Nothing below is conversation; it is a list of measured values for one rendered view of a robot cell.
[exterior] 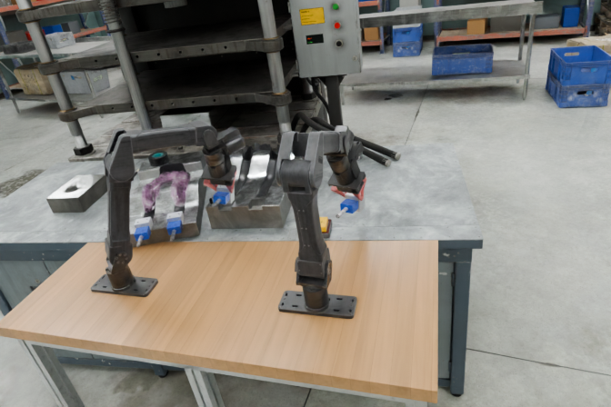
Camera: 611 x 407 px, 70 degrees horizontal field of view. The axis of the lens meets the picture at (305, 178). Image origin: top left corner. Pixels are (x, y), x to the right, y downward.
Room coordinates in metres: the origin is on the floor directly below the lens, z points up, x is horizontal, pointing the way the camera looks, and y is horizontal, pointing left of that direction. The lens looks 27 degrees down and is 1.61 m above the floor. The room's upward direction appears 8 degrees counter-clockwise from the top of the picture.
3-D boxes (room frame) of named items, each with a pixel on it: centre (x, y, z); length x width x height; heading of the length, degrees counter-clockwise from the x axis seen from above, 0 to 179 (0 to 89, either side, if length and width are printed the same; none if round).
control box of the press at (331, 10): (2.13, -0.20, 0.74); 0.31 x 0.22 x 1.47; 77
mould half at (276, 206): (1.50, 0.17, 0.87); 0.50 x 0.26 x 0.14; 167
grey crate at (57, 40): (6.49, 3.16, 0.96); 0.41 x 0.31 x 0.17; 54
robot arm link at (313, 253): (0.86, 0.01, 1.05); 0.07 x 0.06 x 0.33; 66
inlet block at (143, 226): (1.22, 0.56, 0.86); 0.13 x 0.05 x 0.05; 4
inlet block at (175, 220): (1.23, 0.46, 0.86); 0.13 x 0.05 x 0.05; 4
